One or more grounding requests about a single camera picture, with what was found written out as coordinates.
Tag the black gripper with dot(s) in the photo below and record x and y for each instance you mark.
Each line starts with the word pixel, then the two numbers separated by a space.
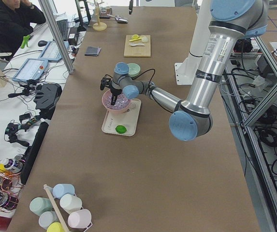
pixel 116 92

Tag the white ceramic spoon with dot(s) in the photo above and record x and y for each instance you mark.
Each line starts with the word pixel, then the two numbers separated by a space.
pixel 136 44

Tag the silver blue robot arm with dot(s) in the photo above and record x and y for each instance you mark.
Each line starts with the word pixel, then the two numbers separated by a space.
pixel 229 21

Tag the pink bowl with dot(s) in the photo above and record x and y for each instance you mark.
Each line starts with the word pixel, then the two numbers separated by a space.
pixel 116 111

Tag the mint green bowl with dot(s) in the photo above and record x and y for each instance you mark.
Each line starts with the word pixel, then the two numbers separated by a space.
pixel 134 69

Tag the cream serving tray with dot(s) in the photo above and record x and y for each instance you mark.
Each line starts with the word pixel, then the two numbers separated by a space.
pixel 127 119

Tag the green lime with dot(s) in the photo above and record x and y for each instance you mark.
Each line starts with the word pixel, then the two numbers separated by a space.
pixel 121 129

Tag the grey folded cloth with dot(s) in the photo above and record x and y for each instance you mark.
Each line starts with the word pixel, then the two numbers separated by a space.
pixel 92 51

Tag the bamboo cutting board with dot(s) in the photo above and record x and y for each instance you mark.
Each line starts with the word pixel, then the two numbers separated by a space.
pixel 138 51

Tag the black device on desk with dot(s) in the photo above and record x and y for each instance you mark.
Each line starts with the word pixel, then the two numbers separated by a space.
pixel 46 98

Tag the white steamed bun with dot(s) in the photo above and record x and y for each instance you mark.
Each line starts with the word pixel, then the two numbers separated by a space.
pixel 144 39

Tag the wooden mug tree stand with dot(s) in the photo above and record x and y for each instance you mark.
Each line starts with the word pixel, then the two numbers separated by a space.
pixel 98 26

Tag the blue teach pendant far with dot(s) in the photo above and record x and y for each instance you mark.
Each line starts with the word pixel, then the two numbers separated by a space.
pixel 51 52

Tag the blue teach pendant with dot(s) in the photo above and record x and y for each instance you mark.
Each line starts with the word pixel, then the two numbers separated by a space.
pixel 51 52
pixel 32 69

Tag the metal scoop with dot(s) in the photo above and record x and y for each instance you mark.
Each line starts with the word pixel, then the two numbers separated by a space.
pixel 119 19

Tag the blue teach pendant near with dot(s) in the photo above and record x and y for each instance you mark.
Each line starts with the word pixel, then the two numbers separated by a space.
pixel 32 69

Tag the black keyboard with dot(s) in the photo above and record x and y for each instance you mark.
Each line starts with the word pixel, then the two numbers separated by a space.
pixel 63 28

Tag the computer mouse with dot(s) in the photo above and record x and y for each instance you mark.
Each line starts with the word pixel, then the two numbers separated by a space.
pixel 42 43

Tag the green toy figure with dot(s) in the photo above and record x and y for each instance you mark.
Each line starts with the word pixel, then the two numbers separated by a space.
pixel 25 42

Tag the light blue cup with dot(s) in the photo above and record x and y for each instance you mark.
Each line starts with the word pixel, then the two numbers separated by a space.
pixel 59 190

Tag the white cup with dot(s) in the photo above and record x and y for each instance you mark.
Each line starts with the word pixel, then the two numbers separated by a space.
pixel 70 203

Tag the pink cup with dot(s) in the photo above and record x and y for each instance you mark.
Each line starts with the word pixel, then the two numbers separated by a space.
pixel 80 219

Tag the person in black sweater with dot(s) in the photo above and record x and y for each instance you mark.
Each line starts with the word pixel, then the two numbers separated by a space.
pixel 15 19

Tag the mint green cup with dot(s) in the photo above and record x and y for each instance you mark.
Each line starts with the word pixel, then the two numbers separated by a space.
pixel 40 205

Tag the grey cup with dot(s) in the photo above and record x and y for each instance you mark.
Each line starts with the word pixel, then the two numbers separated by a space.
pixel 47 218

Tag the yellow cup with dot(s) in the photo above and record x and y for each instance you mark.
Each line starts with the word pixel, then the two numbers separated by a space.
pixel 55 227

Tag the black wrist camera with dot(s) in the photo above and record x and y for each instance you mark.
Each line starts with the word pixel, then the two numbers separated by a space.
pixel 105 82

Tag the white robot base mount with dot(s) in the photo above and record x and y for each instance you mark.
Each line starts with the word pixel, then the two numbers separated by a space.
pixel 185 71

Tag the aluminium frame post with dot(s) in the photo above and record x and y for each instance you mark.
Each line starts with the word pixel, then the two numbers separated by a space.
pixel 48 13

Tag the copper wire basket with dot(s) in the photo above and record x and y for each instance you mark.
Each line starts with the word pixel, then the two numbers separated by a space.
pixel 10 182

